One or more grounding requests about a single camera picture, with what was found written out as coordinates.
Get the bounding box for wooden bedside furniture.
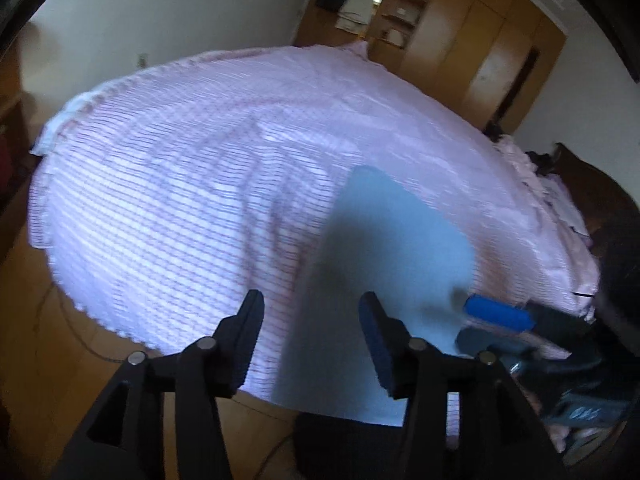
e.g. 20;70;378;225
0;34;37;213

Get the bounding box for light blue pants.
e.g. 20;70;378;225
272;165;476;428

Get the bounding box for thin black floor cable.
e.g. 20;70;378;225
32;280;153;363

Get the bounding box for dark wooden headboard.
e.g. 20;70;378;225
525;141;640;311

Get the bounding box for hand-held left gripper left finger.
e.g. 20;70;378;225
50;289;266;480

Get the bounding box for pink striped bedsheet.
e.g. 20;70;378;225
27;42;601;453

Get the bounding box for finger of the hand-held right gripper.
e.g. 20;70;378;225
462;293;592;342
456;327;547;362

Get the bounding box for pink ruffled pillow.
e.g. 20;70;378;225
492;134;601;321

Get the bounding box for wooden wardrobe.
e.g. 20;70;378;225
292;0;569;134

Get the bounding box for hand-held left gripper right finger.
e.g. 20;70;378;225
359;291;568;480

